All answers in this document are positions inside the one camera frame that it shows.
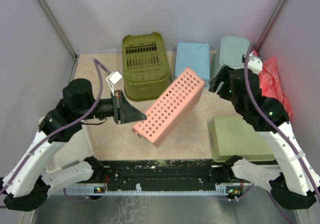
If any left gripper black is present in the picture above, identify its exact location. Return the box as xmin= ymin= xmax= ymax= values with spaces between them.
xmin=77 ymin=89 xmax=147 ymax=123

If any tall teal perforated basket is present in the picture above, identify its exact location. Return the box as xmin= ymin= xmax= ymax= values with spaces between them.
xmin=210 ymin=35 xmax=250 ymax=80

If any light blue shallow basket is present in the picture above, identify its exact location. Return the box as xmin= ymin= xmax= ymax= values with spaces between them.
xmin=174 ymin=42 xmax=210 ymax=89

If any large olive green container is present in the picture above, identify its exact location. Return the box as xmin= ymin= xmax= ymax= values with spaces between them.
xmin=121 ymin=32 xmax=172 ymax=102

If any pink shallow basket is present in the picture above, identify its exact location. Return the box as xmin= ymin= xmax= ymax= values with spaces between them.
xmin=132 ymin=67 xmax=205 ymax=147

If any light green shallow basket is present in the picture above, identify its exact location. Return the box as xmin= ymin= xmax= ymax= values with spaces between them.
xmin=207 ymin=117 xmax=275 ymax=162

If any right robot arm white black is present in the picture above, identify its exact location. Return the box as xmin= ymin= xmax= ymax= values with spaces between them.
xmin=209 ymin=65 xmax=320 ymax=210

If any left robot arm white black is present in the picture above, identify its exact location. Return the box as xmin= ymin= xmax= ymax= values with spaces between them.
xmin=0 ymin=78 xmax=147 ymax=212

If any red plastic bag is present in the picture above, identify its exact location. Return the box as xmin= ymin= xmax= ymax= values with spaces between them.
xmin=252 ymin=50 xmax=293 ymax=120

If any white shallow basket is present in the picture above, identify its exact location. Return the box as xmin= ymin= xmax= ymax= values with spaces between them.
xmin=45 ymin=125 xmax=95 ymax=173

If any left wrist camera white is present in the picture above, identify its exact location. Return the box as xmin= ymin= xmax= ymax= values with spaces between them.
xmin=106 ymin=71 xmax=123 ymax=92

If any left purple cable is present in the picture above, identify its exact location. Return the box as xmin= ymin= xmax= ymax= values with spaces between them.
xmin=0 ymin=58 xmax=111 ymax=209

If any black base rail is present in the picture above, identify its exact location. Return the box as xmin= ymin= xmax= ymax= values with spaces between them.
xmin=58 ymin=159 xmax=253 ymax=201

